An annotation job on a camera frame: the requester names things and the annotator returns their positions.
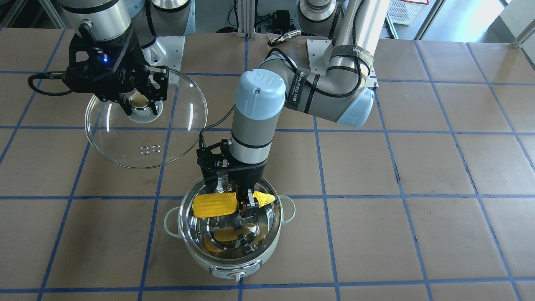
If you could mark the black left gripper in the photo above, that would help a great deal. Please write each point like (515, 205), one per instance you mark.
(247, 177)

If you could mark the yellow corn cob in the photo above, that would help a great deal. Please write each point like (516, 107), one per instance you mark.
(214, 204)

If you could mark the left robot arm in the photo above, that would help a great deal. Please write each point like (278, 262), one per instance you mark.
(340, 96)

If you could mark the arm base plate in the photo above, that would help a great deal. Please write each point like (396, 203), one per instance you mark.
(319, 60)
(166, 51)

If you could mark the pale green cooking pot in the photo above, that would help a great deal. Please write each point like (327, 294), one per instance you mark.
(230, 247)

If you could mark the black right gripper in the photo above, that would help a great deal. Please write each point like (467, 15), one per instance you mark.
(134, 53)

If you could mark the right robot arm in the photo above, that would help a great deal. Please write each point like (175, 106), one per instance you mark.
(149, 19)

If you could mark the aluminium frame post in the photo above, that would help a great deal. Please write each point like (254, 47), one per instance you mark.
(246, 15)

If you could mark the white plastic basket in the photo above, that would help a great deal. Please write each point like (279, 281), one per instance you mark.
(404, 12)

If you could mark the glass pot lid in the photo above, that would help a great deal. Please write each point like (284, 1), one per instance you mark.
(142, 140)

